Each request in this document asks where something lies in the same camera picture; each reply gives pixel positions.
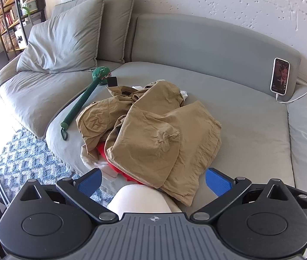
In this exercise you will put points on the khaki pants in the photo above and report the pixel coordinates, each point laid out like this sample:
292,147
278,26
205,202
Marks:
148,130

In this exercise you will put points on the blue patterned rug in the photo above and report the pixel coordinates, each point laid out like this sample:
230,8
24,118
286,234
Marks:
21,162

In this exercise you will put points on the red sweater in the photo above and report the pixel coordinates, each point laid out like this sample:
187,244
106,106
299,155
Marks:
110,163

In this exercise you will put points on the small black square object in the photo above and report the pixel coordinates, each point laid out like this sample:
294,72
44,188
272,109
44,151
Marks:
112,82

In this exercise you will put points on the bookshelf with books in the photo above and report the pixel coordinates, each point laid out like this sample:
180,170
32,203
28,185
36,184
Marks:
7,19

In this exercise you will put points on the large grey pillow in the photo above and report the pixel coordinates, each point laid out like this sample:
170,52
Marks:
61,38

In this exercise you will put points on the grey sofa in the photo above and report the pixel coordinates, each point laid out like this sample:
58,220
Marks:
237,113

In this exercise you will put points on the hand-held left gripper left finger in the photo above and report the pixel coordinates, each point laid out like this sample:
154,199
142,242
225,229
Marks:
89,181

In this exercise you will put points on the cream white garment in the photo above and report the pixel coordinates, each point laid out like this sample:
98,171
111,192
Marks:
88,160

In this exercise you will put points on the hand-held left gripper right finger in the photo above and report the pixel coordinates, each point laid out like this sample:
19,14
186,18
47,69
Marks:
218,181

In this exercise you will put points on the smartphone in white case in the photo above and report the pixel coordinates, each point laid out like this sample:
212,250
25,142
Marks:
279,75

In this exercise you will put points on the green massage hammer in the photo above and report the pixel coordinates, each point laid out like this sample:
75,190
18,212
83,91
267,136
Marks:
84,97

